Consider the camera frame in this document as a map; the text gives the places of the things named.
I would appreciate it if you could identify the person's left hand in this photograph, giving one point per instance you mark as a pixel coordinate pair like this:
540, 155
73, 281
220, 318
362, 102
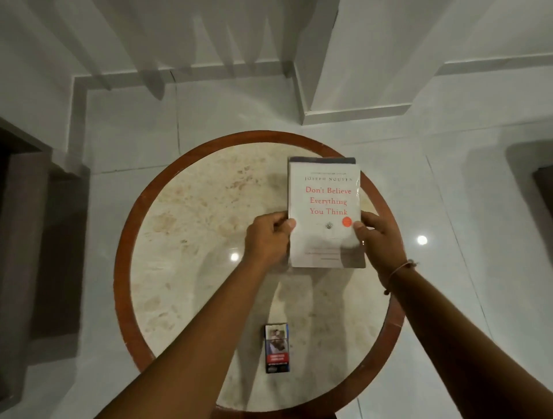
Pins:
265, 241

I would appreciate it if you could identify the person's right hand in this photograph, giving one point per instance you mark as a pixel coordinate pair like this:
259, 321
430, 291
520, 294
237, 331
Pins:
382, 250

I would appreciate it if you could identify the white book red print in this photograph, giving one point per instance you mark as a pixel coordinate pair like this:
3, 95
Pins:
324, 181

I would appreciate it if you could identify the black paperback book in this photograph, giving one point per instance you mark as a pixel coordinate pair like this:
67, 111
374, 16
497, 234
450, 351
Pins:
322, 159

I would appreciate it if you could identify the round marble table wooden rim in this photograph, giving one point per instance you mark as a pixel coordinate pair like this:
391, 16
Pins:
194, 241

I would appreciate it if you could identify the person's left forearm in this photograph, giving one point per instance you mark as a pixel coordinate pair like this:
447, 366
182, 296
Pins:
194, 345

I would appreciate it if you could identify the cigarette pack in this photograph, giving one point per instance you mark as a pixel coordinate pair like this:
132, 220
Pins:
277, 349

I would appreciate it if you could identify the dark wooden cabinet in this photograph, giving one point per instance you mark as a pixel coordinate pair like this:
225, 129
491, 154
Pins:
21, 259

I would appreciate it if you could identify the person's right forearm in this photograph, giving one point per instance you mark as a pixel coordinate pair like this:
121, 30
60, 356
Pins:
466, 345

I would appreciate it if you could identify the dark wooden furniture piece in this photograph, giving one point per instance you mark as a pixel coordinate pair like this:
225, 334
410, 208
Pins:
545, 190

